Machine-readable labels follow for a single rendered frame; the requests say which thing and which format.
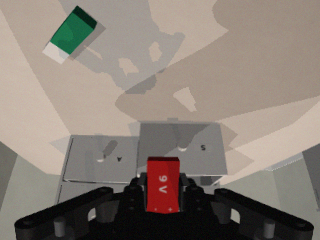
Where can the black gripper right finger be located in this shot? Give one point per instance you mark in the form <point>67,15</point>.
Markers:
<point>257,220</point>

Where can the green and white eraser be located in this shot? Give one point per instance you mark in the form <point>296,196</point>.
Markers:
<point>73,31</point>

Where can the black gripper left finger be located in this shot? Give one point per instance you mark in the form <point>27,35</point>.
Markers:
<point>69,220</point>

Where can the grey drawer front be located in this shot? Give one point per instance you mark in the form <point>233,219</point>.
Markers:
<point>209,191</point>
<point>70,191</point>
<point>86,160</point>
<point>201,154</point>

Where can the grey chest of drawers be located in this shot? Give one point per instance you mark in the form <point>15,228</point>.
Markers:
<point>64,182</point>

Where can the red nine-volt battery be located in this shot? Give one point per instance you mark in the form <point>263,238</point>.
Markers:
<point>163,180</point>

